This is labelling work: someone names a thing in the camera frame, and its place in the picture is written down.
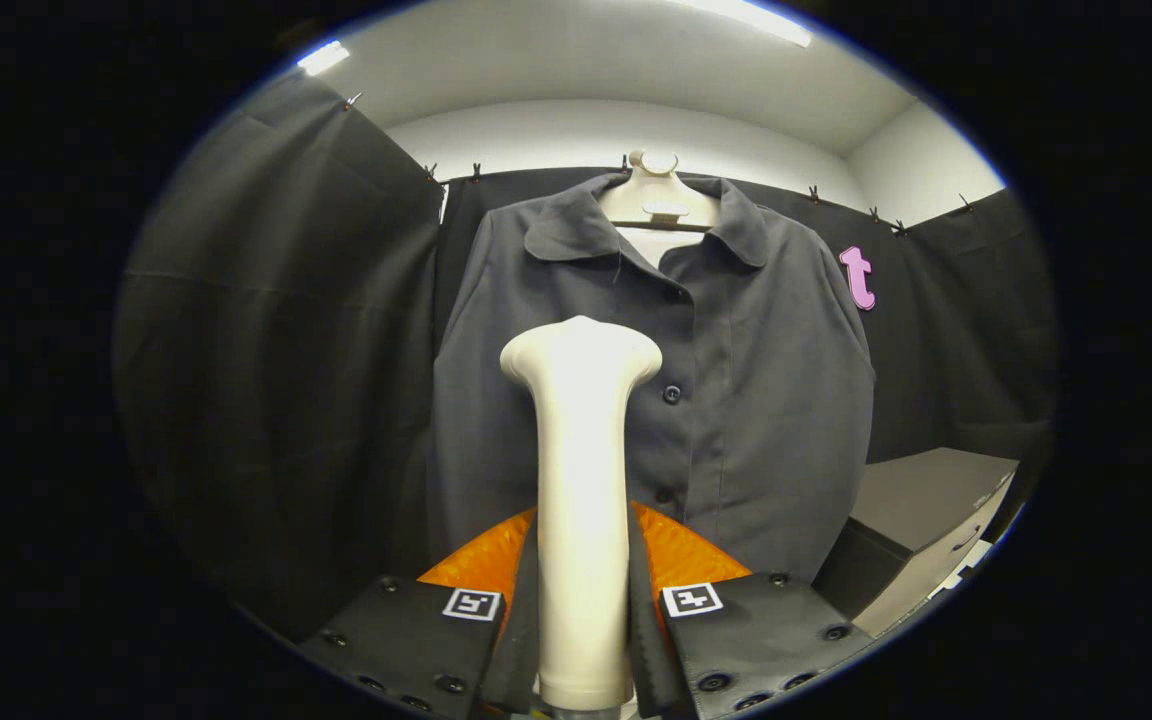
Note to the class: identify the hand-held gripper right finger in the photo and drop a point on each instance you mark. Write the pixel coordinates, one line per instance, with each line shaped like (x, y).
(648, 640)

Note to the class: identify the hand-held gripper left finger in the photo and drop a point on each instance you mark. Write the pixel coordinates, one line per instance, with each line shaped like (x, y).
(524, 640)

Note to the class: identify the white garment steamer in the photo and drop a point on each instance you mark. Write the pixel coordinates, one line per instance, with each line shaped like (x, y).
(584, 500)

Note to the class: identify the dark grey button shirt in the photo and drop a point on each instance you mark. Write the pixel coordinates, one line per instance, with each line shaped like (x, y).
(766, 400)

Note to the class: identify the cream garment hanger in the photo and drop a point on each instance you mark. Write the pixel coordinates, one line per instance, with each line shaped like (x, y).
(658, 195)

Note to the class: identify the grey cabinet with drawers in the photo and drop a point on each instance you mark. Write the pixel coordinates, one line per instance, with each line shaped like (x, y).
(926, 490)

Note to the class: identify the black backdrop cloth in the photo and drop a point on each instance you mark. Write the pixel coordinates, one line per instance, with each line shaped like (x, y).
(286, 350)

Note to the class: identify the row of black cloth clips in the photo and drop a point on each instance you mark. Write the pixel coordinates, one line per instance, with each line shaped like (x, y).
(814, 192)

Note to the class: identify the narrow ceiling light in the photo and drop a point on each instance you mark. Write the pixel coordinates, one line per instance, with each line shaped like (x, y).
(324, 57)

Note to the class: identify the large ceiling light panel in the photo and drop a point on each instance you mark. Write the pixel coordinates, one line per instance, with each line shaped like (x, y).
(751, 18)

